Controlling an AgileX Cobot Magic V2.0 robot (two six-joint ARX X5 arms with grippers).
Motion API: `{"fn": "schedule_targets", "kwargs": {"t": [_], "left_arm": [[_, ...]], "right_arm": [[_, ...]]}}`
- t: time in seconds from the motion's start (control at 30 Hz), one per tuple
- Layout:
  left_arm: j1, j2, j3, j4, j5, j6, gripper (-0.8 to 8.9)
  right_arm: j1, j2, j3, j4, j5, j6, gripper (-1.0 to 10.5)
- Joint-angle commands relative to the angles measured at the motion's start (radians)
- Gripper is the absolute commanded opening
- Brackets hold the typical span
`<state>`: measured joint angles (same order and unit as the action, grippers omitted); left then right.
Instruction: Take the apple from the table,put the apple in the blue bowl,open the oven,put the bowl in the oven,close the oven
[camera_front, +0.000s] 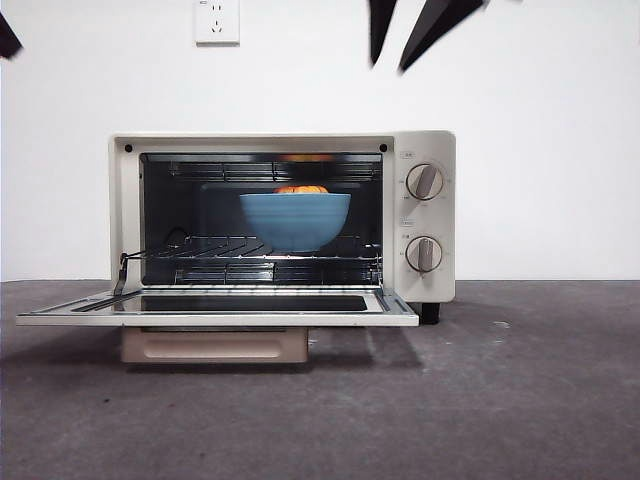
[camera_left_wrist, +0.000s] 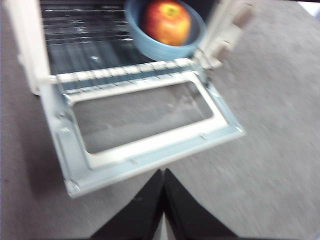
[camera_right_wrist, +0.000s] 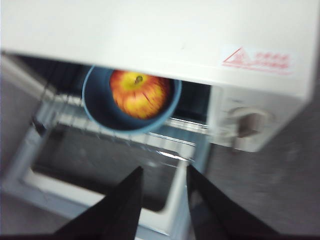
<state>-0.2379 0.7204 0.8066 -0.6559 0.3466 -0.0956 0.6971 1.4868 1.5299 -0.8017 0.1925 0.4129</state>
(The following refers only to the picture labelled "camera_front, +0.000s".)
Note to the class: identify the blue bowl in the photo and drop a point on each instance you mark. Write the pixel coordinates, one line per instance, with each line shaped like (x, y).
(295, 220)

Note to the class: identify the cream Toshiba toaster oven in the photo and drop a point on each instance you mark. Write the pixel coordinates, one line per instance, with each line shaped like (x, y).
(425, 145)

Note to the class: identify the large-pointer beige oven knob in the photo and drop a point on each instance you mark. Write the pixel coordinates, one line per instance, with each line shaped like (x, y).
(424, 181)

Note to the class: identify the white wall socket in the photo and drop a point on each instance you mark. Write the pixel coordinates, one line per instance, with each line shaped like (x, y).
(217, 30)

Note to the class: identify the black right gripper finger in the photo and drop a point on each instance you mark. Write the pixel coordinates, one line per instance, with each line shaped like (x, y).
(440, 25)
(380, 25)

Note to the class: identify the red apple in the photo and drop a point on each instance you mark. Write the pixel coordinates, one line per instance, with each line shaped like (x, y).
(300, 190)

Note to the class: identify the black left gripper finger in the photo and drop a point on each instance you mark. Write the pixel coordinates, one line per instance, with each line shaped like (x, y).
(9, 42)

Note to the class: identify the small-pointer beige oven knob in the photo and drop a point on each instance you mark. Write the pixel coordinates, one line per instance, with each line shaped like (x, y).
(424, 254)

